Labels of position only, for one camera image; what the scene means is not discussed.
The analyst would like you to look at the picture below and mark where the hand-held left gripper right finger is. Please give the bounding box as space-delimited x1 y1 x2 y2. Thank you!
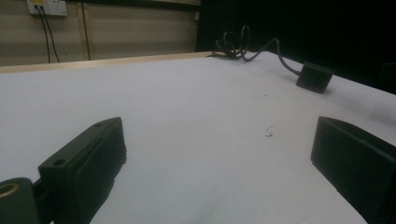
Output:
310 116 396 224

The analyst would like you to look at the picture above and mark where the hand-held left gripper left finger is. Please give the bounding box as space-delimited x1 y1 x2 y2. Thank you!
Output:
37 117 128 224

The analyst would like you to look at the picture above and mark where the black power adapter box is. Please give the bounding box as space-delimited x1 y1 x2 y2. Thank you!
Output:
295 61 335 94

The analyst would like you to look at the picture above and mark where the black wall cable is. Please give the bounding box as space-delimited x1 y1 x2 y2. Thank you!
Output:
34 5 51 64
39 5 61 63

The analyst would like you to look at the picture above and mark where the black coiled cable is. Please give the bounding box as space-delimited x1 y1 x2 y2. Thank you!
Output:
206 24 303 77

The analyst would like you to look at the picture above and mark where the white wall socket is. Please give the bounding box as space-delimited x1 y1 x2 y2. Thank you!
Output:
26 0 68 17

